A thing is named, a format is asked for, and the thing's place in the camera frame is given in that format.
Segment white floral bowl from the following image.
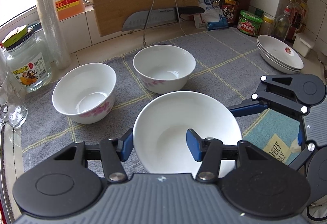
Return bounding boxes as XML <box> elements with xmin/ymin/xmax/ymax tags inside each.
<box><xmin>133</xmin><ymin>44</ymin><xmax>196</xmax><ymax>94</ymax></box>
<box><xmin>133</xmin><ymin>91</ymin><xmax>242</xmax><ymax>176</ymax></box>

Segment white bowl pink flowers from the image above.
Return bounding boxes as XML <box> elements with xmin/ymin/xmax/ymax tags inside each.
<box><xmin>52</xmin><ymin>63</ymin><xmax>117</xmax><ymax>124</ymax></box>

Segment stack of white plates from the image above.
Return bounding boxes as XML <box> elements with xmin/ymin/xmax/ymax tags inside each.
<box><xmin>257</xmin><ymin>35</ymin><xmax>304</xmax><ymax>74</ymax></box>

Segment teal printed mat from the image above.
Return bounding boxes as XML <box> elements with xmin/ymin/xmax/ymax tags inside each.
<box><xmin>242</xmin><ymin>109</ymin><xmax>301</xmax><ymax>165</ymax></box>

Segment grey checked dish mat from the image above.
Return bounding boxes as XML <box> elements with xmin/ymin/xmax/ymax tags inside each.
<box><xmin>21</xmin><ymin>28</ymin><xmax>300</xmax><ymax>171</ymax></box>

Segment white lidded container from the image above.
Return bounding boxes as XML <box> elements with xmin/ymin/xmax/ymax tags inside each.
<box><xmin>293</xmin><ymin>33</ymin><xmax>315</xmax><ymax>57</ymax></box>

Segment clear oil bottle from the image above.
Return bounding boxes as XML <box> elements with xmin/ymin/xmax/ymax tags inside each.
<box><xmin>272</xmin><ymin>7</ymin><xmax>291</xmax><ymax>42</ymax></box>

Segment green lidded sauce jar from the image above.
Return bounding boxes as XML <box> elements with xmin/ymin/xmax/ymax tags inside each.
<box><xmin>237</xmin><ymin>10</ymin><xmax>263</xmax><ymax>36</ymax></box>

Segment white blue salt bag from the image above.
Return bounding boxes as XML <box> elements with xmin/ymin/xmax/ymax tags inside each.
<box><xmin>193</xmin><ymin>0</ymin><xmax>228</xmax><ymax>31</ymax></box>

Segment dark vinegar bottle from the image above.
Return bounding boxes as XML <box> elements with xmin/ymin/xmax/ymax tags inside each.
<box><xmin>221</xmin><ymin>0</ymin><xmax>240</xmax><ymax>25</ymax></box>

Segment plastic wrap roll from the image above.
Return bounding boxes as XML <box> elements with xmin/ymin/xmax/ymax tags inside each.
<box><xmin>37</xmin><ymin>0</ymin><xmax>72</xmax><ymax>69</ymax></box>

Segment clear drinking glass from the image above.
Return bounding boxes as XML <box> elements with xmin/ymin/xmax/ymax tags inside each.
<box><xmin>1</xmin><ymin>72</ymin><xmax>28</xmax><ymax>128</ymax></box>

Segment glass jar with green lid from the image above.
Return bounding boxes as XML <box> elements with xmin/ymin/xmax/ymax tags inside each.
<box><xmin>2</xmin><ymin>25</ymin><xmax>52</xmax><ymax>93</ymax></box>

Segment steel wire rack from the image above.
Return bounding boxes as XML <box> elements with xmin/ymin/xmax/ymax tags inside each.
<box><xmin>142</xmin><ymin>0</ymin><xmax>186</xmax><ymax>46</ymax></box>

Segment steel knife with black handle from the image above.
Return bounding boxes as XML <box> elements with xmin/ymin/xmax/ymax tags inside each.
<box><xmin>121</xmin><ymin>6</ymin><xmax>205</xmax><ymax>31</ymax></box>

